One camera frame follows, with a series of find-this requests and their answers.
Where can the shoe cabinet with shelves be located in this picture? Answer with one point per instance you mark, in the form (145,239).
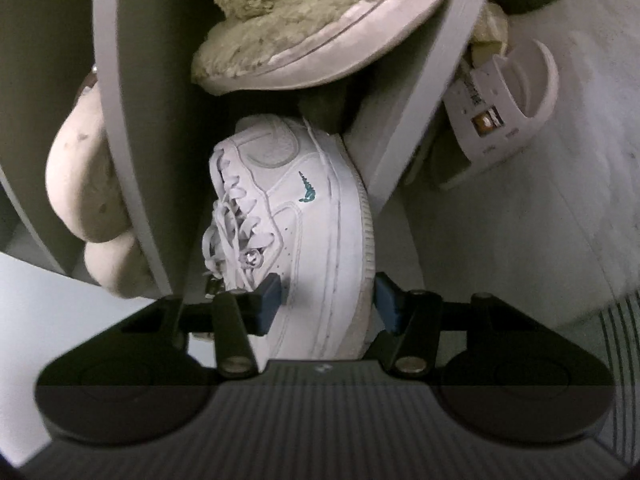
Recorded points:
(132,185)

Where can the off-white low-top sneaker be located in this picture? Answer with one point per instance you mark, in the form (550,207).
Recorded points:
(310,220)

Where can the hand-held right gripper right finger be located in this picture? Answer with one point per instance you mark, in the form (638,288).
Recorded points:
(390,305)

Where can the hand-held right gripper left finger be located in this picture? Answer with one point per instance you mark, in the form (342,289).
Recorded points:
(272,305)

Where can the grey striped floor mat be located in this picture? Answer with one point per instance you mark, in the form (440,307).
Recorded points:
(625,350)

